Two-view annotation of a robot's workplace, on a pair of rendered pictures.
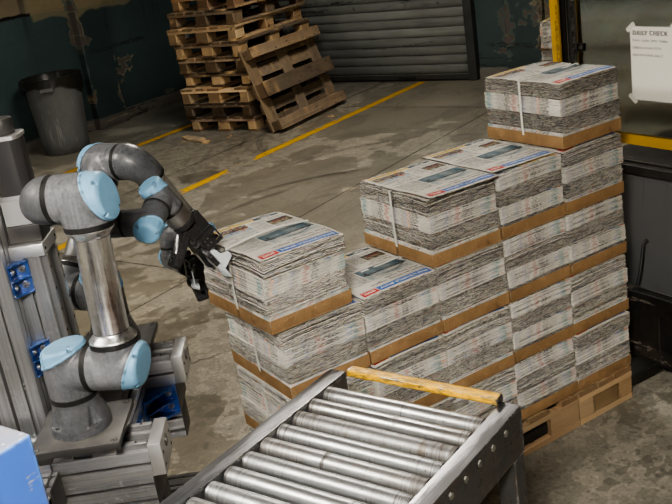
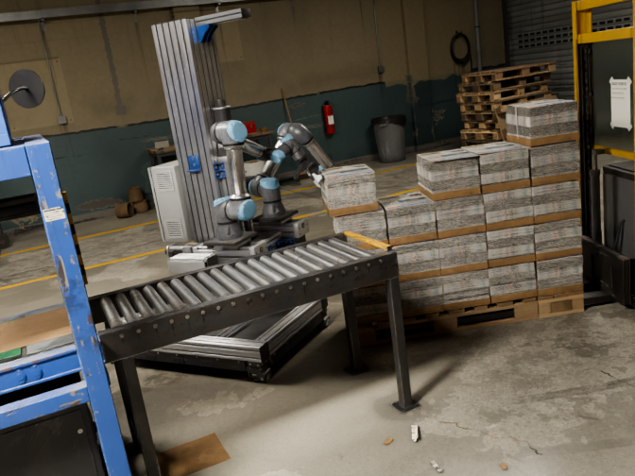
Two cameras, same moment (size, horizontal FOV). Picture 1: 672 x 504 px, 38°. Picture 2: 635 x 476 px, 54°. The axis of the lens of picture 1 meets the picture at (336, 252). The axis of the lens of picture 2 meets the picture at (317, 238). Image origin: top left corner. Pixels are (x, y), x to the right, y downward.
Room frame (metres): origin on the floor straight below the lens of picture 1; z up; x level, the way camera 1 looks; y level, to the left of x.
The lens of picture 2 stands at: (-0.63, -1.40, 1.64)
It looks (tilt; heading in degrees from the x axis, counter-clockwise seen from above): 15 degrees down; 29
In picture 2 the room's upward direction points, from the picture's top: 8 degrees counter-clockwise
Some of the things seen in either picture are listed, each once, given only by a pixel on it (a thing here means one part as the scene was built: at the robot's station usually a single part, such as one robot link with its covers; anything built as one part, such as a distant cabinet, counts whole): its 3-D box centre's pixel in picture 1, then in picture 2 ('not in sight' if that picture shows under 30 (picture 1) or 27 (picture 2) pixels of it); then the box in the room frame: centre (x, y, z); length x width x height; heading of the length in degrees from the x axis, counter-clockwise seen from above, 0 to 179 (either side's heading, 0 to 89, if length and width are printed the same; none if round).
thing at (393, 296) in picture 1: (415, 367); (433, 260); (2.98, -0.21, 0.42); 1.17 x 0.39 x 0.83; 121
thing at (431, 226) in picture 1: (428, 211); (446, 174); (3.05, -0.32, 0.95); 0.38 x 0.29 x 0.23; 30
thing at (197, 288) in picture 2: not in sight; (200, 291); (1.45, 0.38, 0.77); 0.47 x 0.05 x 0.05; 52
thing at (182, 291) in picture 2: not in sight; (186, 295); (1.40, 0.42, 0.77); 0.47 x 0.05 x 0.05; 52
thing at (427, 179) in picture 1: (428, 178); (446, 155); (3.04, -0.34, 1.06); 0.37 x 0.29 x 0.01; 30
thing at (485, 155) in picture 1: (486, 154); (491, 147); (3.21, -0.57, 1.06); 0.37 x 0.28 x 0.01; 30
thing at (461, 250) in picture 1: (430, 236); (447, 188); (3.05, -0.32, 0.86); 0.38 x 0.29 x 0.04; 30
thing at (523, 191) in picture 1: (494, 188); (494, 167); (3.20, -0.58, 0.95); 0.38 x 0.29 x 0.23; 30
